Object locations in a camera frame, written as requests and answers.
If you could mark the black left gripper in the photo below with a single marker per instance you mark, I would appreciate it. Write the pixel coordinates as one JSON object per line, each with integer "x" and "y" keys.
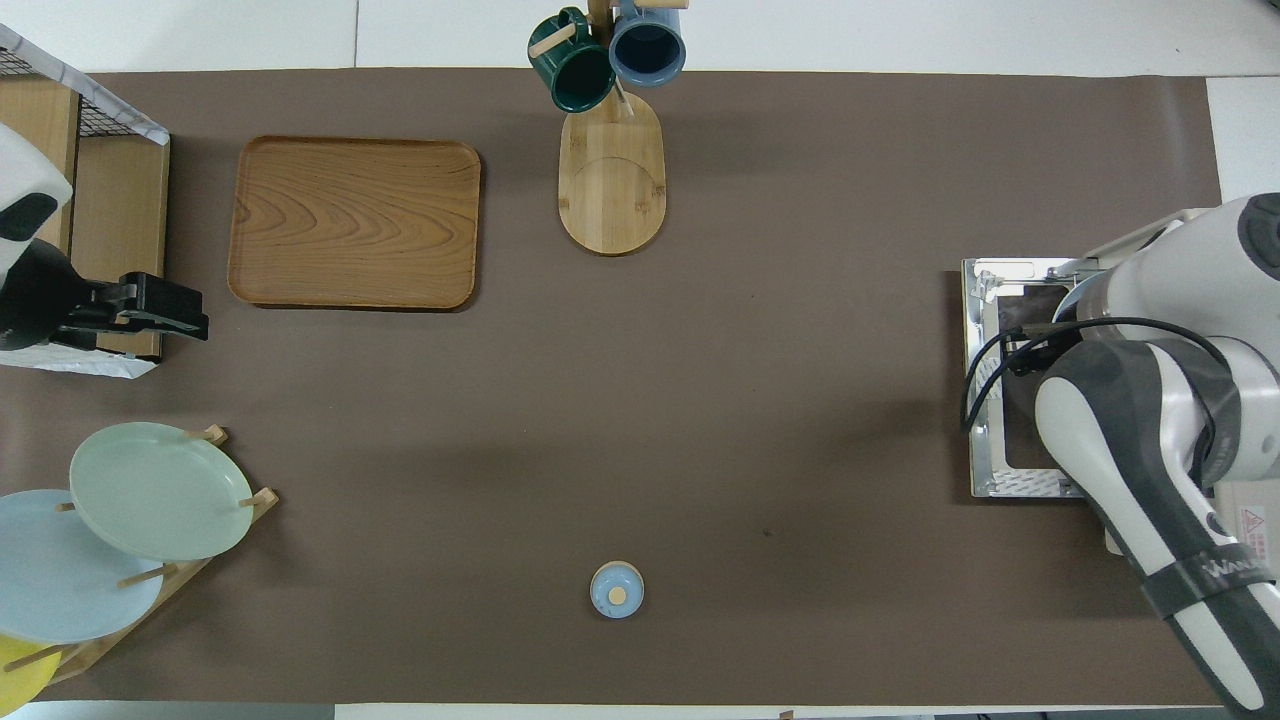
{"x": 40, "y": 300}

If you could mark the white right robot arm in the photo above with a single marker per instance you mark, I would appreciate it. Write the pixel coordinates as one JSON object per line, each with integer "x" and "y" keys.
{"x": 1150, "y": 450}

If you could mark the beige toaster oven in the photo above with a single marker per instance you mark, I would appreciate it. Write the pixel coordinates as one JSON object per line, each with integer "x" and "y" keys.
{"x": 1270, "y": 500}

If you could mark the wooden shelf with mesh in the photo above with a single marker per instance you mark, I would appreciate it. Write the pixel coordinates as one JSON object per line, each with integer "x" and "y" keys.
{"x": 90, "y": 362}

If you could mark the wooden two-tier shelf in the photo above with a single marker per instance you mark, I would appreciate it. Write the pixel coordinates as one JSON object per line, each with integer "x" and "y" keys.
{"x": 120, "y": 230}

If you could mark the pale green plate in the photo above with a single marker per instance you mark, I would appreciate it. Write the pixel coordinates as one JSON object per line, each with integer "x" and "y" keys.
{"x": 150, "y": 490}

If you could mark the wooden serving tray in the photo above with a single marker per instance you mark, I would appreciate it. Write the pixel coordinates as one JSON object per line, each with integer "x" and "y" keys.
{"x": 350, "y": 220}

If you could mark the wooden plate rack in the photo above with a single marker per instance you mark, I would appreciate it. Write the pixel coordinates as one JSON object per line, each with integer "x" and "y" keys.
{"x": 185, "y": 578}

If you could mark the light blue plate in rack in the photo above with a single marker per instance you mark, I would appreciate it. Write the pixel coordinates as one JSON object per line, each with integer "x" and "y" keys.
{"x": 60, "y": 590}

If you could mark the yellow plate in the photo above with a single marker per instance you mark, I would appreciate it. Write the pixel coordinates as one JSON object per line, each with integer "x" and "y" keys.
{"x": 20, "y": 680}

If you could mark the wooden mug tree stand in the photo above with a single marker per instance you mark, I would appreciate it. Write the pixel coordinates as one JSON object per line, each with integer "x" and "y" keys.
{"x": 610, "y": 190}

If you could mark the dark green mug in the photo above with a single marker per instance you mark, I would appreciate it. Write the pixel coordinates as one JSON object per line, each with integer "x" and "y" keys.
{"x": 580, "y": 75}

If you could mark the blue mug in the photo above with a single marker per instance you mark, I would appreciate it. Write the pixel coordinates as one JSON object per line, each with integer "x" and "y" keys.
{"x": 647, "y": 50}

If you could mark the brown table mat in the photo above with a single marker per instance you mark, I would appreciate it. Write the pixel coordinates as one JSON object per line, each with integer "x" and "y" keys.
{"x": 800, "y": 400}

